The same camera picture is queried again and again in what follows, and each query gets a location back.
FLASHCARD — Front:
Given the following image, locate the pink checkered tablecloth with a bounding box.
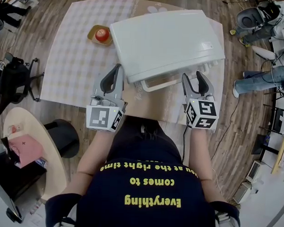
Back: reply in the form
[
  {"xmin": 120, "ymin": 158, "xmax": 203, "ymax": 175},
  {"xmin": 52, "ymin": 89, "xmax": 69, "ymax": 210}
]
[{"xmin": 39, "ymin": 0, "xmax": 228, "ymax": 128}]

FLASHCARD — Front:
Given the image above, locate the person's right forearm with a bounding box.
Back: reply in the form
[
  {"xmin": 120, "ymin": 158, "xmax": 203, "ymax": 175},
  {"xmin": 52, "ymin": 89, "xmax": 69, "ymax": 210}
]
[{"xmin": 187, "ymin": 127, "xmax": 216, "ymax": 182}]

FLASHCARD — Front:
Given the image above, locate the small white box device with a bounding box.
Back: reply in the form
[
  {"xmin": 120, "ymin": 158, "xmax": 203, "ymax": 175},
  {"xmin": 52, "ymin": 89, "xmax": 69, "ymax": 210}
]
[{"xmin": 245, "ymin": 159, "xmax": 268, "ymax": 183}]

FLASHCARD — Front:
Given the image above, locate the black case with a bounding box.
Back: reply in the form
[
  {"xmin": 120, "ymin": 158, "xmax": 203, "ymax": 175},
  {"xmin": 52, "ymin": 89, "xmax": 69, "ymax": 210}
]
[{"xmin": 0, "ymin": 149, "xmax": 49, "ymax": 202}]

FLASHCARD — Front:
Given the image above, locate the black floor cable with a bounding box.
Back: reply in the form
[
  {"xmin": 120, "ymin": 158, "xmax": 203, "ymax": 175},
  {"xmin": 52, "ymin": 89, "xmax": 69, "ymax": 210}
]
[{"xmin": 209, "ymin": 96, "xmax": 241, "ymax": 162}]

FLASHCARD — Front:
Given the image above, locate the person's left forearm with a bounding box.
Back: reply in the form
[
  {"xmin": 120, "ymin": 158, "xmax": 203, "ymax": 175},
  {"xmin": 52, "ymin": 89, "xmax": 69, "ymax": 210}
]
[{"xmin": 76, "ymin": 126, "xmax": 117, "ymax": 178}]

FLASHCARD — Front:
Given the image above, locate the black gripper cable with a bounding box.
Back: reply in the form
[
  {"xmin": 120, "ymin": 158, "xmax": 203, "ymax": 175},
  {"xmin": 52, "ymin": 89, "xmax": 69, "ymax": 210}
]
[{"xmin": 181, "ymin": 124, "xmax": 192, "ymax": 165}]

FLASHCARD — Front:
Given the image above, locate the grey bucket seat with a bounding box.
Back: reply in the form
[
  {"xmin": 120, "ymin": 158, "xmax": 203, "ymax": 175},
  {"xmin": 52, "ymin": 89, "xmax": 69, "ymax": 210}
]
[{"xmin": 235, "ymin": 0, "xmax": 282, "ymax": 31}]

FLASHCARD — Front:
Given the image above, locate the black office chair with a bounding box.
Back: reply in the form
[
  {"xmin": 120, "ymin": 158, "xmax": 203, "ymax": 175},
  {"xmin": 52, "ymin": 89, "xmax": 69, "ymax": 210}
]
[{"xmin": 0, "ymin": 51, "xmax": 46, "ymax": 121}]

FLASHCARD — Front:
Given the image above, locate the pink flat box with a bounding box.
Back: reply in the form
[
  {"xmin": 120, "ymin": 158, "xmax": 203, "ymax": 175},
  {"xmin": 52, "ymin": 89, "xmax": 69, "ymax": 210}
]
[{"xmin": 6, "ymin": 133, "xmax": 46, "ymax": 170}]

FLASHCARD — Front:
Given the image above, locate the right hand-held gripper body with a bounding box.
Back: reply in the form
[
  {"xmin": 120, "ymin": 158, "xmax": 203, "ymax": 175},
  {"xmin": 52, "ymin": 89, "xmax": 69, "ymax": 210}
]
[{"xmin": 183, "ymin": 92, "xmax": 221, "ymax": 133}]

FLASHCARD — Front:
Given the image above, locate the red apple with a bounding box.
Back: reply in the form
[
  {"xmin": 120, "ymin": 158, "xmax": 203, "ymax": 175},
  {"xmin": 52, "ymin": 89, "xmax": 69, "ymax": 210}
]
[{"xmin": 94, "ymin": 27, "xmax": 111, "ymax": 43}]

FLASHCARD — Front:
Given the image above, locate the white toaster oven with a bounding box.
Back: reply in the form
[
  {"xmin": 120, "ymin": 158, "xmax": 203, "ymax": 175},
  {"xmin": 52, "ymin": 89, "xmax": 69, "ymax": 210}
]
[{"xmin": 107, "ymin": 6, "xmax": 228, "ymax": 87}]

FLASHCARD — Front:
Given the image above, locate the white oval board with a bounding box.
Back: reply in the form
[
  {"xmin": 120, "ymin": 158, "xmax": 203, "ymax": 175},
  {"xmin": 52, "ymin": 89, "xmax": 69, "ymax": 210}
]
[{"xmin": 251, "ymin": 45, "xmax": 278, "ymax": 61}]

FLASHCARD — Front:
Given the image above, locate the round beige side table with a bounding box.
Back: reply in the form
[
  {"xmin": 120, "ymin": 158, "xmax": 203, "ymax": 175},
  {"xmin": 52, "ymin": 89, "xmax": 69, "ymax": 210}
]
[{"xmin": 0, "ymin": 106, "xmax": 71, "ymax": 202}]

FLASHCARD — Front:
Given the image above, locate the black round stool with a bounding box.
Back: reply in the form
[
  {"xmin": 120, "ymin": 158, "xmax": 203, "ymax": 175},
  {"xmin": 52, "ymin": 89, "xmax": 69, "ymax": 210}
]
[{"xmin": 42, "ymin": 118, "xmax": 81, "ymax": 159}]

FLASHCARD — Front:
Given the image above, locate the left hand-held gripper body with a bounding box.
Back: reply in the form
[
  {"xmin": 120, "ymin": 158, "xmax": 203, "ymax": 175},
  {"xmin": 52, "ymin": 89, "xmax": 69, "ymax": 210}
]
[{"xmin": 85, "ymin": 85, "xmax": 129, "ymax": 134}]

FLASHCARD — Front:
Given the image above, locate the white ribbed box device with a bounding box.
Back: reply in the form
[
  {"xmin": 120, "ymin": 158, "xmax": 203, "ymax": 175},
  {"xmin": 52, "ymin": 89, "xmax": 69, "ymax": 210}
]
[{"xmin": 231, "ymin": 180, "xmax": 259, "ymax": 205}]

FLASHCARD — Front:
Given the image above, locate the person's dark printed shirt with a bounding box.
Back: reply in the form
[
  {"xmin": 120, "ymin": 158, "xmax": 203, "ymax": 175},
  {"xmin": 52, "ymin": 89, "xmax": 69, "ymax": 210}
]
[{"xmin": 44, "ymin": 113, "xmax": 245, "ymax": 227}]

